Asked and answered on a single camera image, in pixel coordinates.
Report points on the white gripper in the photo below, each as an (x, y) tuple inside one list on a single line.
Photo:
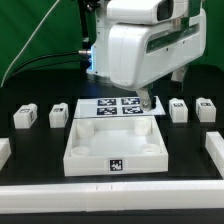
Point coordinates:
[(139, 55)]

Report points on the white square tabletop tray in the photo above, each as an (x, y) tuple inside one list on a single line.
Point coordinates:
[(115, 145)]

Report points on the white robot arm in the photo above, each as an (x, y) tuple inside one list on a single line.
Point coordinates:
[(135, 12)]

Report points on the marker sheet with tags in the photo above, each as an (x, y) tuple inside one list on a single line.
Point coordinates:
[(114, 107)]

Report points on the white right fence block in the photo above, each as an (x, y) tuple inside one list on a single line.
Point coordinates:
[(214, 144)]

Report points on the white fence block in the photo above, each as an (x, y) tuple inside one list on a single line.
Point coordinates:
[(214, 144), (5, 151)]

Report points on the white front fence bar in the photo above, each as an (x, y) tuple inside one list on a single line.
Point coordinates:
[(117, 196)]

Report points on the green backdrop cloth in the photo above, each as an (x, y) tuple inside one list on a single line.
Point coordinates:
[(32, 28)]

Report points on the white left fence block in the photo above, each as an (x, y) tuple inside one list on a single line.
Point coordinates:
[(5, 151)]

